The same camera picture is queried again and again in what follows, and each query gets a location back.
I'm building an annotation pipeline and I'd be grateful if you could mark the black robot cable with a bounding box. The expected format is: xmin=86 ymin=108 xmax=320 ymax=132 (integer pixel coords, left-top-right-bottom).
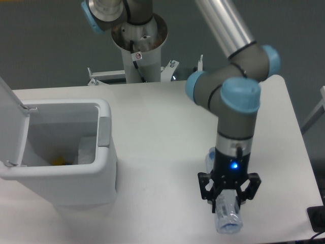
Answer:
xmin=129 ymin=40 xmax=148 ymax=83

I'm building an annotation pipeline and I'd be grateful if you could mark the white trash can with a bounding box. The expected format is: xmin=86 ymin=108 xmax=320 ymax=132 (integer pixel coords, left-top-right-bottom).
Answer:
xmin=1 ymin=99 xmax=117 ymax=205

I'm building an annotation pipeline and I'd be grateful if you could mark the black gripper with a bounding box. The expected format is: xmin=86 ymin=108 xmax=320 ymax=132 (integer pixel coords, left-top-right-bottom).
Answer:
xmin=197 ymin=147 xmax=262 ymax=213

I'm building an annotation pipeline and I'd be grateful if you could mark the white metal base frame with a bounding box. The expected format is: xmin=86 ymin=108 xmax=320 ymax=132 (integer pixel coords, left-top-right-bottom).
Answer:
xmin=87 ymin=53 xmax=204 ymax=86

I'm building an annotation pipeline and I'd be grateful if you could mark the yellow trash item in bin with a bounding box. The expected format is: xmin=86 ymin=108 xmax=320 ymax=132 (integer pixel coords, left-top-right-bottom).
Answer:
xmin=50 ymin=157 xmax=67 ymax=166

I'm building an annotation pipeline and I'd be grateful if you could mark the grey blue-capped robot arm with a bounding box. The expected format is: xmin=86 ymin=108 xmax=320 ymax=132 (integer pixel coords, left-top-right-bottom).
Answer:
xmin=81 ymin=1 xmax=280 ymax=211

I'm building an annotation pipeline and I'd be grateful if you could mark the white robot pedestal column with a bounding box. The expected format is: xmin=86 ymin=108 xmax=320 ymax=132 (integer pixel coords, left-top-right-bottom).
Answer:
xmin=111 ymin=13 xmax=168 ymax=83

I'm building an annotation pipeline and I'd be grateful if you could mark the white paper carton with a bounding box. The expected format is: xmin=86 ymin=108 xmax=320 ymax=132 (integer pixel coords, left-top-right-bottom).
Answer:
xmin=78 ymin=136 xmax=96 ymax=165

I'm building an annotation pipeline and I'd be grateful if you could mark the black device at table edge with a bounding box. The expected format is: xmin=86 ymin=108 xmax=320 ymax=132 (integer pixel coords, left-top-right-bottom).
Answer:
xmin=307 ymin=205 xmax=324 ymax=232

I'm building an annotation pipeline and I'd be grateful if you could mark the clear plastic water bottle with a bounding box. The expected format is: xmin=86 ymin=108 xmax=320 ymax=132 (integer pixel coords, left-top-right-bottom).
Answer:
xmin=204 ymin=146 xmax=244 ymax=234

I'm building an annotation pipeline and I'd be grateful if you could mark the white frame at right edge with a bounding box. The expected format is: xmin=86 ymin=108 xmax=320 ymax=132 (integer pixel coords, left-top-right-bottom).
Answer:
xmin=300 ymin=86 xmax=324 ymax=135

